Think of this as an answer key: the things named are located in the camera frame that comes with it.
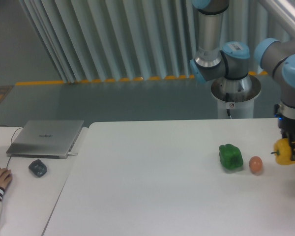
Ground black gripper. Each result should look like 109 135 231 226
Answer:
278 115 295 161

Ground yellow bell pepper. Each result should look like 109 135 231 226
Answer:
272 138 295 165

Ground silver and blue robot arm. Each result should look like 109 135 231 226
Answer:
190 0 295 165

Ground green bell pepper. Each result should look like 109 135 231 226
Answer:
219 144 243 170

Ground person's hand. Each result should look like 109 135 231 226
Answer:
0 168 13 190

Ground brown egg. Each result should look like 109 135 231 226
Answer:
249 156 263 173

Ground white usb dongle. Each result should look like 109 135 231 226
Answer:
68 152 78 156

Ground white folding partition screen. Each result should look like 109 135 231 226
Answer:
18 0 295 84

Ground silver closed laptop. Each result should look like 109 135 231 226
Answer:
6 120 84 159

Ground dark earbuds case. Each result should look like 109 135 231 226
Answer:
29 159 48 177

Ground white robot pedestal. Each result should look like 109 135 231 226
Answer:
211 75 261 119

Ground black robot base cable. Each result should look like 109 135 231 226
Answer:
225 92 233 119

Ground black mouse cable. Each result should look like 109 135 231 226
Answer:
0 125 24 170

